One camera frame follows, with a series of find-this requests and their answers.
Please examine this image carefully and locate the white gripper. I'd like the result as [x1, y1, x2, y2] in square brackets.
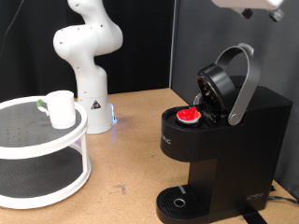
[211, 0, 285, 22]

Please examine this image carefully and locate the white coffee pod red lid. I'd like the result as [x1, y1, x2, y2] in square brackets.
[176, 106, 203, 127]

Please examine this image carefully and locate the black Keurig coffee machine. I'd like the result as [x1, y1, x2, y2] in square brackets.
[156, 42, 293, 224]

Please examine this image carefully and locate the white mug green handle tag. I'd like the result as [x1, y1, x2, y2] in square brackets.
[36, 90, 77, 130]

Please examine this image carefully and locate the grey partition panel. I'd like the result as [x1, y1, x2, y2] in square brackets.
[169, 0, 299, 200]

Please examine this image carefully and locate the clear water reservoir black lid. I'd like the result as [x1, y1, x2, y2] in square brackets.
[229, 75, 258, 91]

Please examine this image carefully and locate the black tape strip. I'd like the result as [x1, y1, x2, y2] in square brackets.
[239, 209, 265, 224]

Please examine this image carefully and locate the white two-tier turntable rack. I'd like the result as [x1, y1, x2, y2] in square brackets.
[0, 95, 93, 210]

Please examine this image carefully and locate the braided machine power cord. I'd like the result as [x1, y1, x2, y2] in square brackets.
[268, 195, 299, 206]

